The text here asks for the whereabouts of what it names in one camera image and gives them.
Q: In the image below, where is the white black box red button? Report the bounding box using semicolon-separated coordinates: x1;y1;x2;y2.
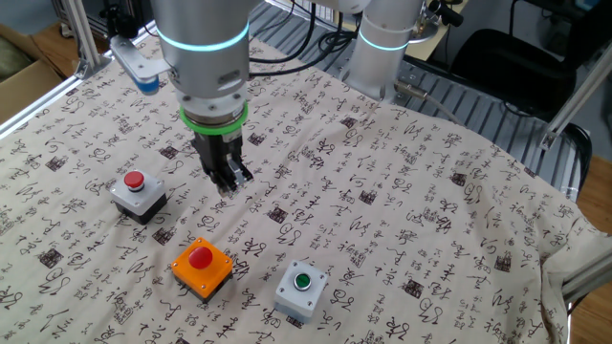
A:
108;170;168;226

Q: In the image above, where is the black cylinder handle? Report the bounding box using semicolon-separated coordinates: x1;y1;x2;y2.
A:
427;0;465;28

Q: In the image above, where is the beige calligraphy print tablecloth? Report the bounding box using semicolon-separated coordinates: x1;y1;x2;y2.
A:
0;28;612;344

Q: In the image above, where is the brown cardboard box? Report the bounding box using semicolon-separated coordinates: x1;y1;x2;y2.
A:
0;23;66;125

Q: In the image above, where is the grey box green button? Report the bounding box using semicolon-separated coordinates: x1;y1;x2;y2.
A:
273;260;329;325

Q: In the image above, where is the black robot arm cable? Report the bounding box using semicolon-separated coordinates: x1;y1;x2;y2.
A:
247;0;345;80

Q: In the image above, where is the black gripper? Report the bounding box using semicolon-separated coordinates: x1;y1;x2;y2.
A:
190;131;255;197

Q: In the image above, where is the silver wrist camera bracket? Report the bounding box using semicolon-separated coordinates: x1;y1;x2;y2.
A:
99;2;173;97

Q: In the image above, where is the black coiled cable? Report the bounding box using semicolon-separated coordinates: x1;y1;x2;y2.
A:
317;28;358;56

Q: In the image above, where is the orange box red mushroom button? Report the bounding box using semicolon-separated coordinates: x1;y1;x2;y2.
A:
170;237;234;305

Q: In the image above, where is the black office chair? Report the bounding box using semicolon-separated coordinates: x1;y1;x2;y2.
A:
448;28;578;120

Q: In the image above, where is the aluminium frame post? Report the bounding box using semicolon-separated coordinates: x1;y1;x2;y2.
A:
561;252;612;307
61;0;104;80
539;45;612;152

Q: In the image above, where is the grey cable with metal plug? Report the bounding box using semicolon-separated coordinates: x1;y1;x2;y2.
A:
394;79;468;128

